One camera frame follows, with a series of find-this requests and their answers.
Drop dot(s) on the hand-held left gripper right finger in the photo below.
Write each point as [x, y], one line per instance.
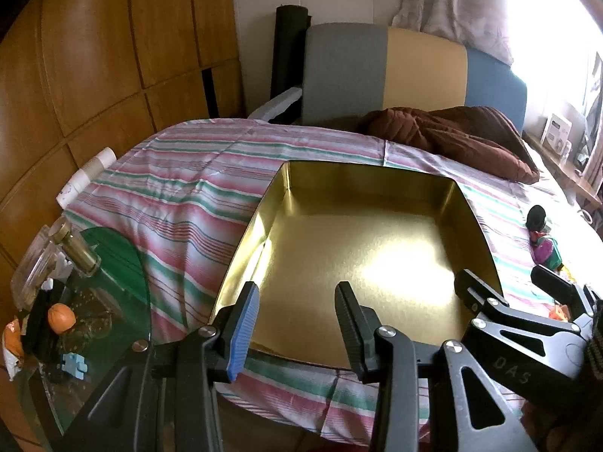
[351, 334]

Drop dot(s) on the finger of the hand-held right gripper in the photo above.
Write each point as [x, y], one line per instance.
[560, 287]
[480, 292]

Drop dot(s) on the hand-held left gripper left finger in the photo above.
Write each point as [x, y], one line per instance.
[245, 334]

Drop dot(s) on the gold metal tin tray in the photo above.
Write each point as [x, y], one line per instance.
[353, 268]

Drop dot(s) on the black haired doll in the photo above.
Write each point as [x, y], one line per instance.
[546, 249]

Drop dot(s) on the wooden shelf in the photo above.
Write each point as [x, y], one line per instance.
[565, 174]

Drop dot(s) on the green round glass table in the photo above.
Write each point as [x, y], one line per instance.
[117, 263]

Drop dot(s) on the striped pink green bedsheet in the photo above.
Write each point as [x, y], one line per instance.
[179, 197]

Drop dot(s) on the white box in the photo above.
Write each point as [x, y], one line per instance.
[556, 129]

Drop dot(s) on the brown quilted blanket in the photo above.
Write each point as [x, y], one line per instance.
[447, 136]

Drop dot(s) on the blue puzzle piece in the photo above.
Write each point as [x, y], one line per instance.
[75, 366]

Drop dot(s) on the small orange fruit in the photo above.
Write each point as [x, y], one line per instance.
[61, 318]

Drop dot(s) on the glass bottle with brass cap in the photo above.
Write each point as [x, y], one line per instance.
[80, 249]

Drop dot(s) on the black stand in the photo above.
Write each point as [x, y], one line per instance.
[40, 334]

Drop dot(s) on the white printed tube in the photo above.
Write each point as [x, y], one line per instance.
[73, 190]

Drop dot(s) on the orange white packet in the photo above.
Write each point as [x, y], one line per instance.
[13, 343]

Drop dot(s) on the pale blue plastic bar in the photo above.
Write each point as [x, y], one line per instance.
[278, 103]

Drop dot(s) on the grey yellow blue headboard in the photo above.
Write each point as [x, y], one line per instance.
[344, 70]

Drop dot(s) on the black rolled mat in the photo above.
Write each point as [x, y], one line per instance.
[287, 47]

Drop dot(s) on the pale patterned curtain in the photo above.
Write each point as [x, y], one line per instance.
[447, 0]

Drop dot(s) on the wooden wardrobe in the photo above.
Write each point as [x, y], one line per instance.
[94, 56]

